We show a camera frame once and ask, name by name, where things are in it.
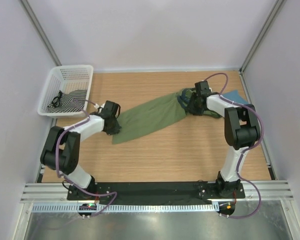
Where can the right aluminium frame post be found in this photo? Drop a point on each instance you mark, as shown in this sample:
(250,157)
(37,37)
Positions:
(274,12)

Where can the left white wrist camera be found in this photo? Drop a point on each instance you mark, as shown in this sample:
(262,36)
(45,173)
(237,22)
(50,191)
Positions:
(97,106)

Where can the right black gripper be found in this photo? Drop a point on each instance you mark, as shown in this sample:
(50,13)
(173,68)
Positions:
(191,107)

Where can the white plastic laundry basket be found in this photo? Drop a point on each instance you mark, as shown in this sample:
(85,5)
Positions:
(66,78)

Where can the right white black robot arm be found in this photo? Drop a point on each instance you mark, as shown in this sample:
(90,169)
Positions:
(241,131)

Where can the left aluminium frame post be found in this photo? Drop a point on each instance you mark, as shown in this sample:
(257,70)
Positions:
(40,32)

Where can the green tank top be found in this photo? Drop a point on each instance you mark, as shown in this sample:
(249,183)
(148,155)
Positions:
(157,114)

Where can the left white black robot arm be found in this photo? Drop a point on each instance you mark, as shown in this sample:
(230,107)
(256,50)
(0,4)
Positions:
(62,146)

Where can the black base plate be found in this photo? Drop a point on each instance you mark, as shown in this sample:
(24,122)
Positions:
(168,193)

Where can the black white striped tank top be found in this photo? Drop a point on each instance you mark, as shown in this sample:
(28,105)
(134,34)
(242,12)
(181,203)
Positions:
(67,102)

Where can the white slotted cable duct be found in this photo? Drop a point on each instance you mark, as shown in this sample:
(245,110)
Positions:
(90,208)

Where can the aluminium front rail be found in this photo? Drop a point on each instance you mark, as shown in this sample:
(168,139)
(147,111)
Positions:
(270,190)

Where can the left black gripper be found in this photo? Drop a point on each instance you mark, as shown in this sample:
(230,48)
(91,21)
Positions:
(115,129)

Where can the aluminium frame post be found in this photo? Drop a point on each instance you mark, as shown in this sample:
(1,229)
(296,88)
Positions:
(40,32)
(274,12)

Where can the blue tank top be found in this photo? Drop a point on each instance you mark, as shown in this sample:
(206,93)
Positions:
(234,96)

